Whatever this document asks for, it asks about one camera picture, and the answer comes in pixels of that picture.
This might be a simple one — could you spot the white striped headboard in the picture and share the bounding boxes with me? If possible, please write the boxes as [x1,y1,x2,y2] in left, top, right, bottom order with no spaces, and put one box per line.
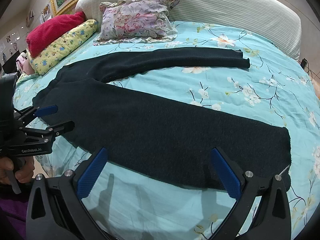
[75,0,302,60]

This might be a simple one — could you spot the turquoise floral bedsheet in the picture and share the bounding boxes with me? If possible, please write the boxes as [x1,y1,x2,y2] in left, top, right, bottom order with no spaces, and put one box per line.
[14,22,319,239]

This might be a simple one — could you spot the red pillow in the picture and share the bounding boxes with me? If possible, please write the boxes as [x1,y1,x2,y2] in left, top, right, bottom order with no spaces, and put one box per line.
[26,11,86,58]

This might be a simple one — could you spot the purple floral pillow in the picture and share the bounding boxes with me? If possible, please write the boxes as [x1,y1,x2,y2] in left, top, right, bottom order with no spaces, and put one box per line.
[94,0,180,46]

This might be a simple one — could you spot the person's left hand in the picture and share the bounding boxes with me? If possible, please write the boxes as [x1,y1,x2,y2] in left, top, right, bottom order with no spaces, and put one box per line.
[0,156,35,185]

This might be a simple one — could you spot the black knit pants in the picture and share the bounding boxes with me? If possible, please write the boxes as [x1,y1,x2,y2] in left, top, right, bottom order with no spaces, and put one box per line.
[33,47,291,189]

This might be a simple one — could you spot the yellow patterned pillow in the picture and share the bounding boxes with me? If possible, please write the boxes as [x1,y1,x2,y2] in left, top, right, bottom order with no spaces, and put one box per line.
[27,19,98,75]

